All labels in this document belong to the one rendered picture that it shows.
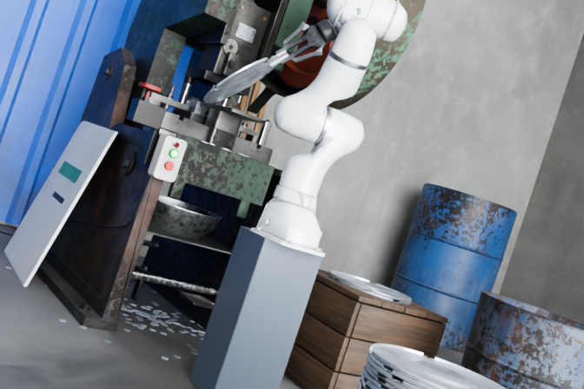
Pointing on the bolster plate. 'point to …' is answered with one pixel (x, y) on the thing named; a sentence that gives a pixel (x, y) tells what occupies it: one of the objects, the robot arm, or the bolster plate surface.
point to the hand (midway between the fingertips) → (278, 58)
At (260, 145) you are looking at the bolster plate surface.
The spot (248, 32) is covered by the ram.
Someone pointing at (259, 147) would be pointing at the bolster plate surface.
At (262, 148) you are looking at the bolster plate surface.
